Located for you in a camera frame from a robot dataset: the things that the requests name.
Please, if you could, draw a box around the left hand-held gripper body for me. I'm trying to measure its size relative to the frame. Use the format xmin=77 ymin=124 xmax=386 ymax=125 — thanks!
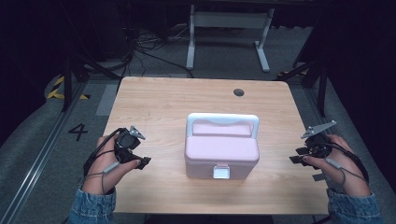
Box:
xmin=113 ymin=125 xmax=147 ymax=164

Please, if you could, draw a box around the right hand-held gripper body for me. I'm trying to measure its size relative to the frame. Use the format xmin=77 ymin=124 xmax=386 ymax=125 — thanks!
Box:
xmin=300 ymin=119 xmax=338 ymax=159

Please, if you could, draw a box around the person's right hand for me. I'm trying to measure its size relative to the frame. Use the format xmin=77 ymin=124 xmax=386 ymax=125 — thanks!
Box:
xmin=303 ymin=133 xmax=374 ymax=198

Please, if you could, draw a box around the person's left hand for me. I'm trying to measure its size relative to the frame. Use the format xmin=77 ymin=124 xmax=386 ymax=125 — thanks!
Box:
xmin=81 ymin=134 xmax=142 ymax=196

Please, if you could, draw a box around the black metal stand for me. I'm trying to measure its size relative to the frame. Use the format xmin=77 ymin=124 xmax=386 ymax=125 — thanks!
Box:
xmin=273 ymin=58 xmax=329 ymax=119
xmin=60 ymin=53 xmax=121 ymax=114

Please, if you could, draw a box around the yellow and black floor tape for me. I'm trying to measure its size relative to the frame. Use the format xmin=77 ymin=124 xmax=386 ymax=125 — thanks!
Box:
xmin=46 ymin=75 xmax=92 ymax=101

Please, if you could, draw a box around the thin gray right gripper cable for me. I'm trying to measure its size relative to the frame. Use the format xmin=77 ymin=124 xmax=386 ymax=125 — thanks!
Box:
xmin=324 ymin=157 xmax=369 ymax=188

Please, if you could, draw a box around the thin gray gripper cable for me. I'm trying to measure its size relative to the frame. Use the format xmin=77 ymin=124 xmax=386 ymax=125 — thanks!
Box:
xmin=324 ymin=157 xmax=369 ymax=188
xmin=83 ymin=161 xmax=121 ymax=196

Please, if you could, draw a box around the thin gray left gripper cable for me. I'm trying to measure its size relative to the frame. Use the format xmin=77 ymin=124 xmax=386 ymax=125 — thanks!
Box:
xmin=83 ymin=161 xmax=121 ymax=196

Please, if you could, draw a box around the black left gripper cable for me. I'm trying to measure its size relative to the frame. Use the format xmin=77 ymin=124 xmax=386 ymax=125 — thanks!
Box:
xmin=82 ymin=128 xmax=126 ymax=179

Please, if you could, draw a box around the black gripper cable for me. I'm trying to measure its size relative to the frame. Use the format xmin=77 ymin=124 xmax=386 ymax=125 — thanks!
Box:
xmin=82 ymin=128 xmax=126 ymax=179
xmin=328 ymin=142 xmax=371 ymax=185

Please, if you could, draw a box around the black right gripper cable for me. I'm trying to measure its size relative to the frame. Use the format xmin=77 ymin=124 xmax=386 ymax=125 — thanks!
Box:
xmin=328 ymin=142 xmax=371 ymax=185

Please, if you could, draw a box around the pink box with white handle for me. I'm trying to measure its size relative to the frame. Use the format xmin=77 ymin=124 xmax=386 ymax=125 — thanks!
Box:
xmin=184 ymin=112 xmax=262 ymax=181

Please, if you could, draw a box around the metal floor rail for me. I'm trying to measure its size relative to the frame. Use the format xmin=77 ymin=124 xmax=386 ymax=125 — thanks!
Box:
xmin=0 ymin=83 xmax=90 ymax=224

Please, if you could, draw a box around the bundle of black floor cables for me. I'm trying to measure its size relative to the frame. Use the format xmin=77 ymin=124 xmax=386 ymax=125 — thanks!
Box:
xmin=122 ymin=26 xmax=195 ymax=79

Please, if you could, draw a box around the white metal table frame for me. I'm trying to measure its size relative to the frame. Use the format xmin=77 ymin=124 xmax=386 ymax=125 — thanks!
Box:
xmin=185 ymin=4 xmax=276 ymax=74

